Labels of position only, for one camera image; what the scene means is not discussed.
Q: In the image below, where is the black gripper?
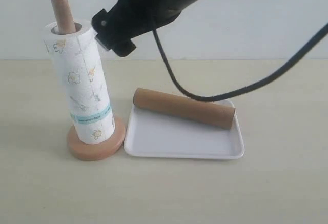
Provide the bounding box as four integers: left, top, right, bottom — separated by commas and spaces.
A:
91, 0, 197, 57

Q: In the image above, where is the white printed paper towel roll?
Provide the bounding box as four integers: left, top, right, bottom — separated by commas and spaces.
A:
44, 20, 115, 145

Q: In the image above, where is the brown cardboard tube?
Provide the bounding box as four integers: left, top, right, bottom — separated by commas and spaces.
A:
133, 88, 235, 130

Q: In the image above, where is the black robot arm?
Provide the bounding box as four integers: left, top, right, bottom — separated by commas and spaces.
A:
91, 0, 198, 57

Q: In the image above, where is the wooden paper towel holder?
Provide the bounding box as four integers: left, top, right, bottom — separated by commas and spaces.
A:
51, 0, 126, 161

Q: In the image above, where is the white rectangular plastic tray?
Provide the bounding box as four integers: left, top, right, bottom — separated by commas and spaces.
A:
124, 106, 245, 160

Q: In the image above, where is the black cable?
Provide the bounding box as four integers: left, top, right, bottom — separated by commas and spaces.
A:
146, 0, 328, 102

